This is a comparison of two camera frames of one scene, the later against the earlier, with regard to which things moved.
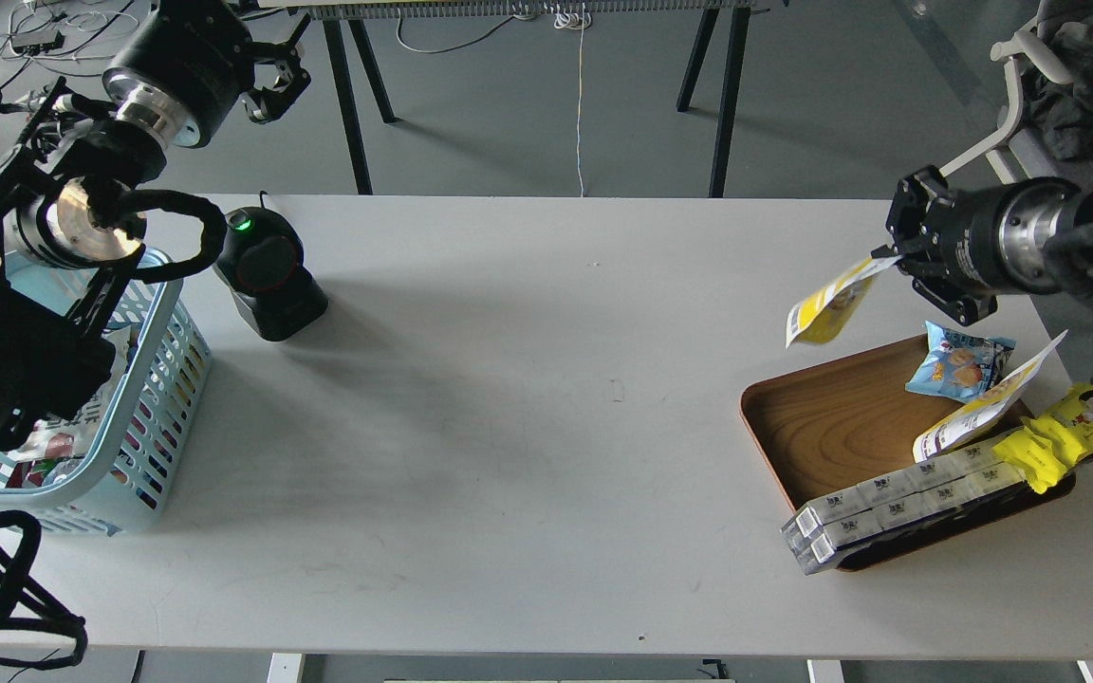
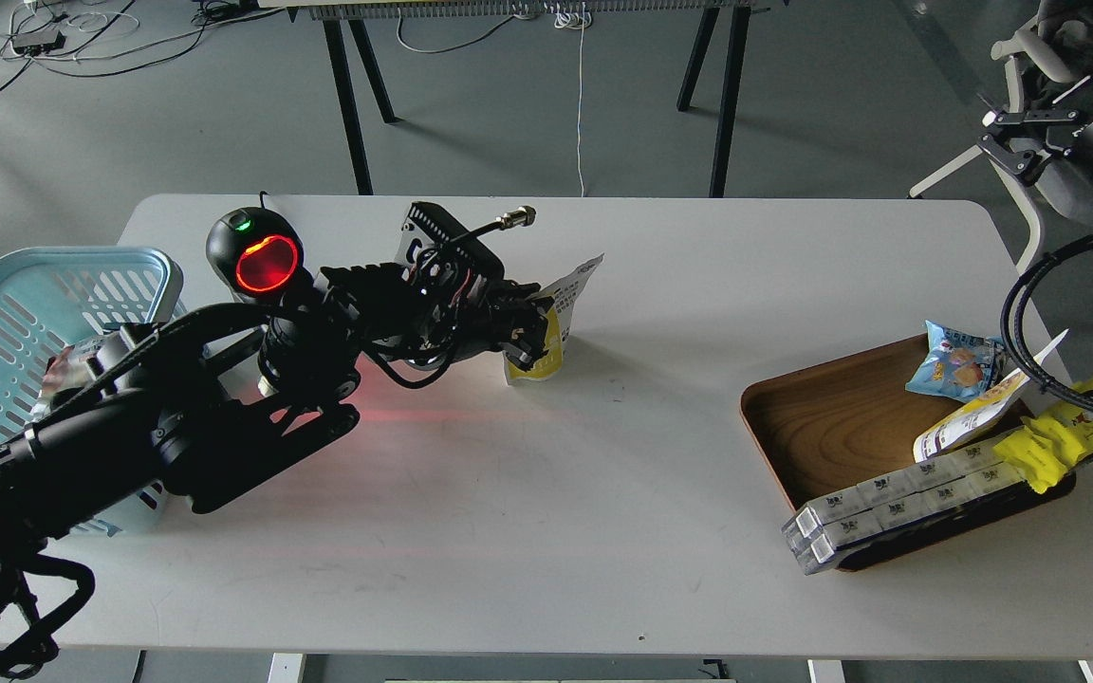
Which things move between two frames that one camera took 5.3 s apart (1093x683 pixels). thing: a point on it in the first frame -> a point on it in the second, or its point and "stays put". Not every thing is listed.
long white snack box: (894, 502) stays put
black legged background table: (709, 11) stays put
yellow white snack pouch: (824, 315) -> (564, 295)
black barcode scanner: (261, 261) stays put
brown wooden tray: (829, 428) stays put
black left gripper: (193, 63) -> (453, 298)
